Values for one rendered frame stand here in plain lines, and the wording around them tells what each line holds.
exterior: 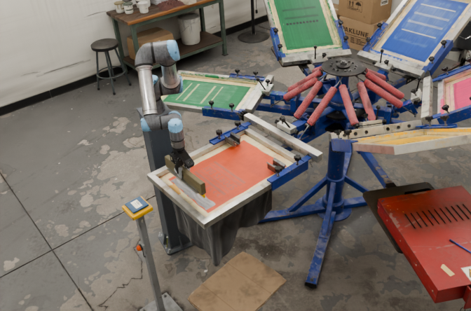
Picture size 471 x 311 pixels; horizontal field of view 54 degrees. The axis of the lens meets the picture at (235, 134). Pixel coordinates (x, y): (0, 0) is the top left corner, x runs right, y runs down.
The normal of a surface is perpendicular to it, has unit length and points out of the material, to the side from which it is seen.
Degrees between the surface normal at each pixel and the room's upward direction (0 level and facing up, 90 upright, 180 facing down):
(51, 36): 90
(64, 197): 0
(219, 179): 0
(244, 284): 0
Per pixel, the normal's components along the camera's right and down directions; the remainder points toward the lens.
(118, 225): -0.06, -0.84
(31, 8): 0.64, 0.39
